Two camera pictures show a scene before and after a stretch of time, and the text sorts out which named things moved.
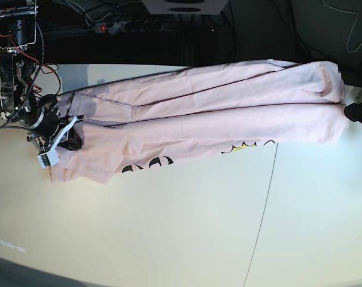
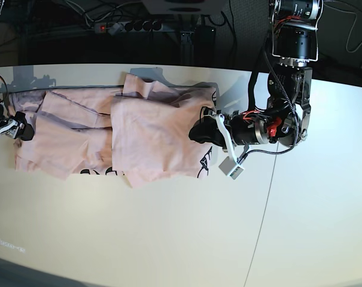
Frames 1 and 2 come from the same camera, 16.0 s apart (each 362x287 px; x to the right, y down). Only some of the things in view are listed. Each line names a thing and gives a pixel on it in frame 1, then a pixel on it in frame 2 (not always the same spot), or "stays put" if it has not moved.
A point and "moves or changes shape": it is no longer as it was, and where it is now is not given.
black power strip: [115, 28] stays put
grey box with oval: [182, 7] stays put
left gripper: [55, 130] to [8, 127]
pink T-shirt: [132, 119] moves or changes shape
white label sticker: [9, 244] stays put
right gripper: [361, 112] to [244, 128]
